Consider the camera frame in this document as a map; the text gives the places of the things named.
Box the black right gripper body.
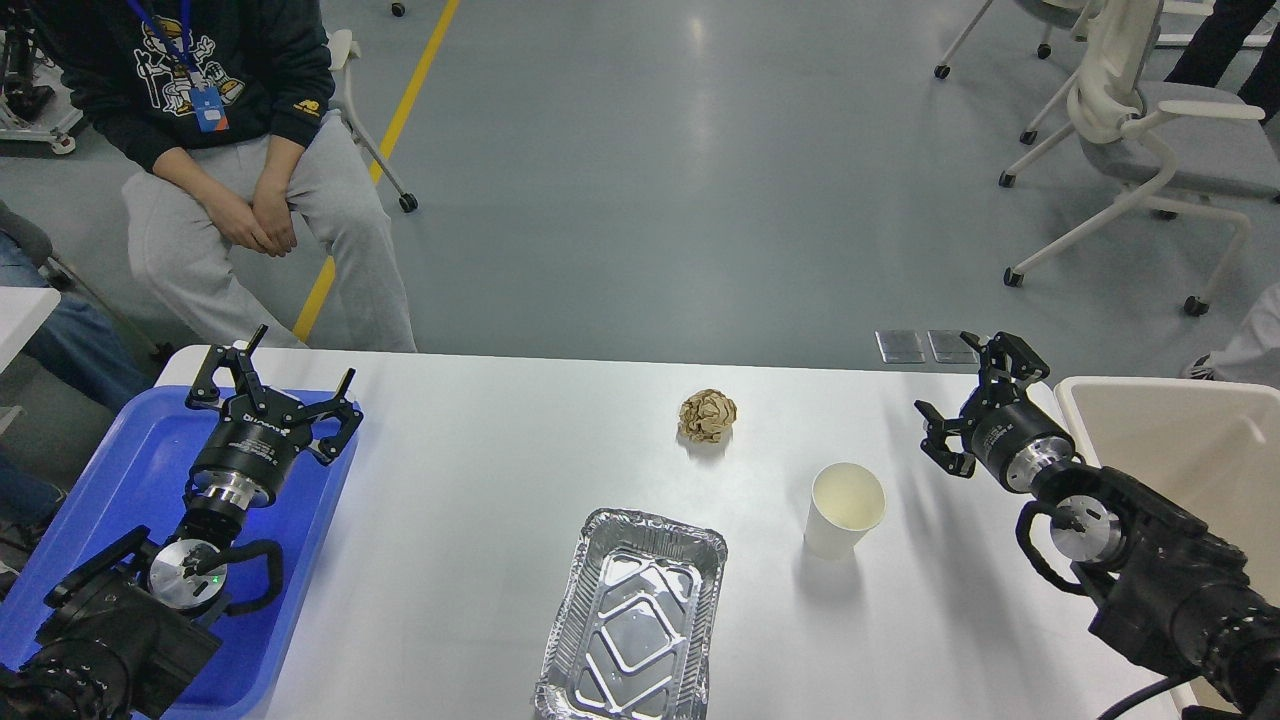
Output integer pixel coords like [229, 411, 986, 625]
[965, 401, 1076, 495]

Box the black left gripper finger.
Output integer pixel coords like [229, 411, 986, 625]
[186, 324, 270, 411]
[296, 368, 364, 468]

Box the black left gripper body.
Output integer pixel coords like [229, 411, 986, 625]
[189, 395, 312, 509]

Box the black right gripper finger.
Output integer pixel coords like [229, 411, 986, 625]
[914, 400, 977, 478]
[959, 331, 1051, 409]

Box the white paper cup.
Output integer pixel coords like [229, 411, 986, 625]
[804, 462, 887, 560]

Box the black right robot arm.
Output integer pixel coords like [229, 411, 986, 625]
[915, 331, 1279, 719]

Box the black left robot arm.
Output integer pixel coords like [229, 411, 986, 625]
[3, 340, 364, 719]

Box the right metal floor plate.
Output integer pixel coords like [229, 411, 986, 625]
[927, 331, 978, 365]

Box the metal floor plate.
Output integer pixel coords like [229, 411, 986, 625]
[876, 329, 925, 365]
[927, 331, 978, 365]

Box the left metal floor plate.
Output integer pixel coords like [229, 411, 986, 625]
[876, 329, 925, 365]

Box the blue plastic tray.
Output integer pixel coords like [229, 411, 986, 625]
[1, 386, 358, 719]

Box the person in blue jeans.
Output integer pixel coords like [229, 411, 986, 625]
[1, 293, 154, 550]

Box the beige plastic bin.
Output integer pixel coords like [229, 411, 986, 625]
[1053, 375, 1279, 605]

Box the white side table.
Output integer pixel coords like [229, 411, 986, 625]
[0, 286, 61, 372]

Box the person in white right edge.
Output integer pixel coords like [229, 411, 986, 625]
[1178, 282, 1279, 389]

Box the seated person dark hoodie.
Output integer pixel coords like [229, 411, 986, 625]
[29, 1, 417, 354]

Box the crumpled brown paper ball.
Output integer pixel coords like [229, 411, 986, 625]
[677, 388, 739, 445]

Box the white office chair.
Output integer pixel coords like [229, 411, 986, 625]
[998, 1, 1277, 316]

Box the wheeled equipment base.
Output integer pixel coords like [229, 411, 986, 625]
[1, 27, 83, 155]

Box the white chair behind person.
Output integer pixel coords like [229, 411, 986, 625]
[326, 28, 419, 214]

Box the white chair legs far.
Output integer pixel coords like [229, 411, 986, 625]
[932, 1, 1089, 82]

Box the aluminium foil tray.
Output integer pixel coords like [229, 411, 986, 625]
[532, 509, 728, 719]

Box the person in dark trousers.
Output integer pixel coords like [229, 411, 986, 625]
[1165, 1, 1279, 126]

